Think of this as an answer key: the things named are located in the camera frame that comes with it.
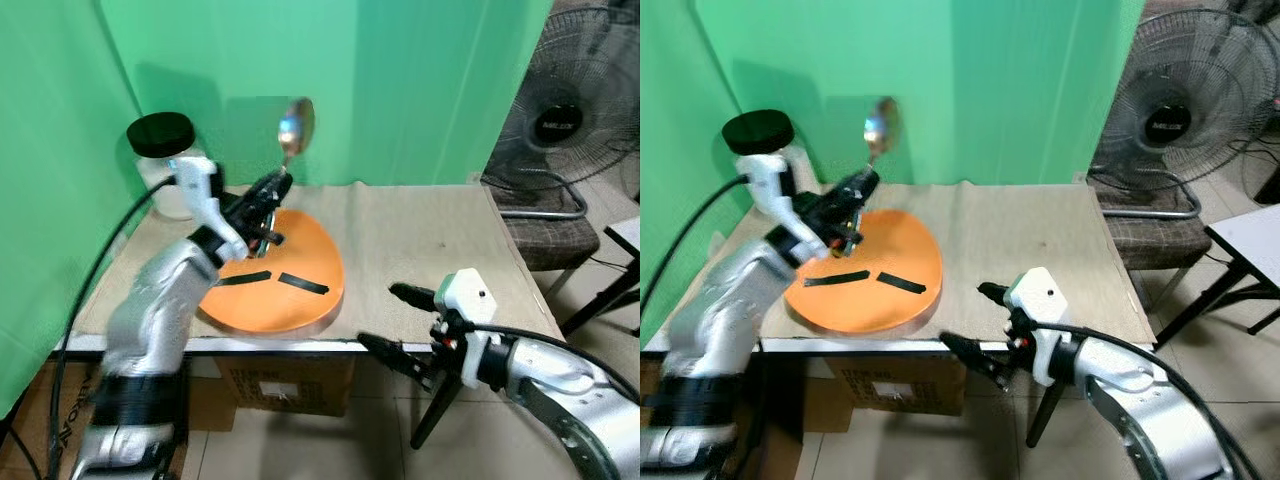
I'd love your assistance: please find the shiny metal spoon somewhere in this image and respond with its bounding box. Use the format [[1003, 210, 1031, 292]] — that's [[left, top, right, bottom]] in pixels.
[[842, 96, 902, 247], [255, 97, 317, 247]]

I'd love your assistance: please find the round orange plate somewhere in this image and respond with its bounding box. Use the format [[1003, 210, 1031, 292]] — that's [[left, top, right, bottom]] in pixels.
[[784, 208, 945, 335], [197, 207, 347, 335]]

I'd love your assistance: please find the beige tablecloth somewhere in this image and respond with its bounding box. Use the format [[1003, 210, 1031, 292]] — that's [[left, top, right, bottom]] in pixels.
[[74, 182, 563, 347], [664, 180, 1158, 349]]

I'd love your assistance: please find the black table leg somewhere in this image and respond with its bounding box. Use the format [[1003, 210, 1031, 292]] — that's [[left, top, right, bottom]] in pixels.
[[1026, 380, 1068, 450], [409, 374, 467, 452]]

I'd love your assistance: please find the cardboard box with white label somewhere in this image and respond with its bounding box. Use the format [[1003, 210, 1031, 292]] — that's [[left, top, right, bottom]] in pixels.
[[824, 354, 968, 415], [214, 354, 357, 418]]

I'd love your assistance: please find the brown woven seat chair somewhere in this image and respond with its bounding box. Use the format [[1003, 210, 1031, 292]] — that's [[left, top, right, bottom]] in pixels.
[[1094, 188, 1208, 273], [494, 184, 602, 273]]

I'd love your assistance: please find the green backdrop cloth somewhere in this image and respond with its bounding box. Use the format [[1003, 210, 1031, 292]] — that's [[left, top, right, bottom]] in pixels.
[[0, 0, 557, 421], [640, 0, 1147, 343]]

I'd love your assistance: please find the white side table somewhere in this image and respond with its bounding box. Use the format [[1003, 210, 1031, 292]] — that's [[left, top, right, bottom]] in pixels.
[[1154, 202, 1280, 348], [559, 214, 641, 337]]

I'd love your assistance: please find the black standing fan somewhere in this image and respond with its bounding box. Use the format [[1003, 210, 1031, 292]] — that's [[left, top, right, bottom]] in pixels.
[[482, 4, 641, 220], [1087, 7, 1280, 220]]

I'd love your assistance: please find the cardboard box with black print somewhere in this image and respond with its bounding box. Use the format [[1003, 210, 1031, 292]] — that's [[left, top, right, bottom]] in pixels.
[[0, 358, 98, 480]]

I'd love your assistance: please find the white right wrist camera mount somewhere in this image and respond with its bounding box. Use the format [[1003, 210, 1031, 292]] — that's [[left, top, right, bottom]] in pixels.
[[432, 267, 500, 388], [1004, 266, 1074, 388]]

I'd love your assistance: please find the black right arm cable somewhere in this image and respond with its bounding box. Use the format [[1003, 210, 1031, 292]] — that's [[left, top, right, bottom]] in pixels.
[[1040, 318, 1263, 480], [468, 318, 641, 405]]

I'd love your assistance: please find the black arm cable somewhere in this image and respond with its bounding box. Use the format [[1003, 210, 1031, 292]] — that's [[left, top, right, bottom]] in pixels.
[[44, 174, 178, 480], [640, 174, 753, 313], [1040, 318, 1263, 480], [468, 318, 641, 405]]

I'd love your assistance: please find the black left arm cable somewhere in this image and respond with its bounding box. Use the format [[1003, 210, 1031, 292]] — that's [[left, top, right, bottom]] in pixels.
[[640, 174, 753, 313], [44, 174, 178, 480]]

